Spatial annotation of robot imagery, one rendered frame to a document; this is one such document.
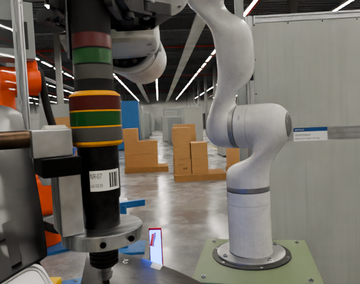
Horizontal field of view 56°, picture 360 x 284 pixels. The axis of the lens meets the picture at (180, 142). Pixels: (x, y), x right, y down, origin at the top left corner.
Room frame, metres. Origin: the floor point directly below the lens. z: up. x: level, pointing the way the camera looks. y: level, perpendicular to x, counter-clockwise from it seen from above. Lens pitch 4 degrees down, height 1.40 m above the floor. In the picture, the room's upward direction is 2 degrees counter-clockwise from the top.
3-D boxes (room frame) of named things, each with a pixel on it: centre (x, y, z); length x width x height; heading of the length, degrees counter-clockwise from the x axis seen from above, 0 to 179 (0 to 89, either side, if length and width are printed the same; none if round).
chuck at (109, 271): (0.30, 0.07, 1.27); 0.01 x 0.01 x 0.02
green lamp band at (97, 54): (0.30, 0.07, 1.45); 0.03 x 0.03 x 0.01
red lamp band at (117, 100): (0.30, 0.07, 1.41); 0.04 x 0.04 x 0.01
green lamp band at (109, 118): (0.30, 0.07, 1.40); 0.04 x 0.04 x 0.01
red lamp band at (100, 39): (0.30, 0.07, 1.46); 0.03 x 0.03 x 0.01
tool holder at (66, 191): (0.29, 0.08, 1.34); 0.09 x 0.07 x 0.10; 122
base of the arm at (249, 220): (0.95, -0.19, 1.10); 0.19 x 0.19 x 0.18
